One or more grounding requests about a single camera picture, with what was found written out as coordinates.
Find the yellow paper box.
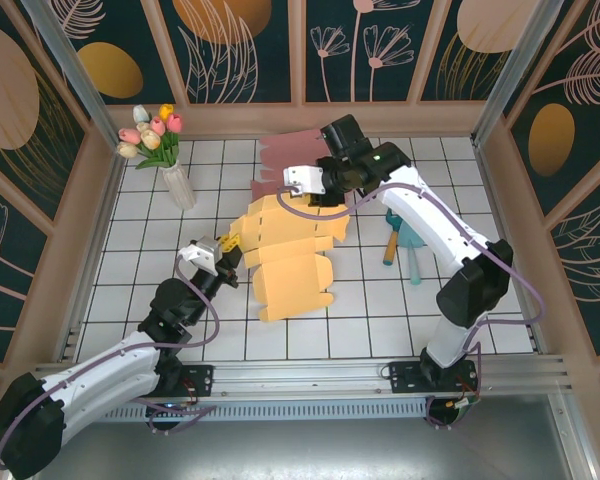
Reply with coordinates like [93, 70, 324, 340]
[228, 192, 351, 325]

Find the pink paper box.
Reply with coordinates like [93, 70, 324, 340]
[249, 127, 331, 201]

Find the white ribbed vase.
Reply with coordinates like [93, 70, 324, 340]
[159, 162, 198, 211]

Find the light blue garden trowel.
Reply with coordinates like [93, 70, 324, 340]
[393, 219, 427, 286]

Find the artificial tulip bouquet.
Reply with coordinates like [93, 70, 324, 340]
[115, 103, 185, 171]

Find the grey metal sheet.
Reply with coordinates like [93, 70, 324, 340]
[9, 418, 599, 480]

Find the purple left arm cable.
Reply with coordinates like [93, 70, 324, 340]
[0, 255, 220, 471]

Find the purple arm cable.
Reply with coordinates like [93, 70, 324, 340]
[0, 255, 220, 471]
[276, 183, 546, 432]

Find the teal garden fork wooden handle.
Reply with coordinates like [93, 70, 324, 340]
[382, 208, 405, 268]

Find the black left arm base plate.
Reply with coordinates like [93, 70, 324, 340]
[174, 363, 215, 400]

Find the aluminium table side rail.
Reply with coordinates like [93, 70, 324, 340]
[54, 149, 129, 364]
[471, 130, 551, 357]

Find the aluminium mounting rail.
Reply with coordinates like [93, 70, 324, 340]
[27, 353, 579, 403]

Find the slotted grey cable duct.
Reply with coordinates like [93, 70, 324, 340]
[102, 397, 429, 422]

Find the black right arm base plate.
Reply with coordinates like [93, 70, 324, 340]
[389, 359, 481, 396]

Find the aluminium frame post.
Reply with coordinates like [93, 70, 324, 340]
[472, 0, 566, 146]
[19, 0, 119, 151]

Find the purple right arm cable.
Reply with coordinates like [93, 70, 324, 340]
[276, 183, 546, 432]

